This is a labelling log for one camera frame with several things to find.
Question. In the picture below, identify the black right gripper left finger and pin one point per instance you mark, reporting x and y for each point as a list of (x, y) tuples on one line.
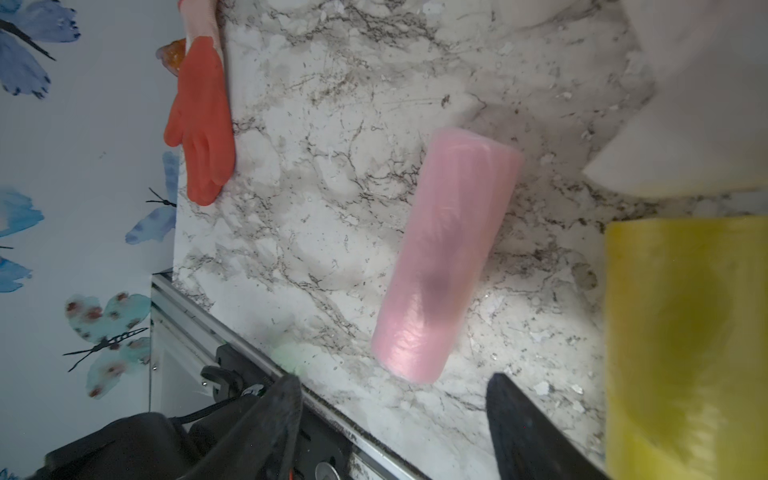
[(261, 445)]

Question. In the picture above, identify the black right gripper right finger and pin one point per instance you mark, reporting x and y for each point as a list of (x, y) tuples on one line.
[(527, 445)]

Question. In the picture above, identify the yellow trash bag roll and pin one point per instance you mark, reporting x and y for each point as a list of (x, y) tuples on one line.
[(686, 348)]

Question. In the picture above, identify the pink trash bag roll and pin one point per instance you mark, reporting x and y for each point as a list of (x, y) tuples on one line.
[(465, 185)]

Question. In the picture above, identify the white drawer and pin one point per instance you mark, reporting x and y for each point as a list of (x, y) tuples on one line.
[(705, 130)]

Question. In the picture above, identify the red rubber glove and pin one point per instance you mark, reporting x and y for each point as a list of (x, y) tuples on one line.
[(200, 118)]

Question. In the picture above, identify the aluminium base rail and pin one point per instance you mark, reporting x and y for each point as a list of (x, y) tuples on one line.
[(197, 361)]

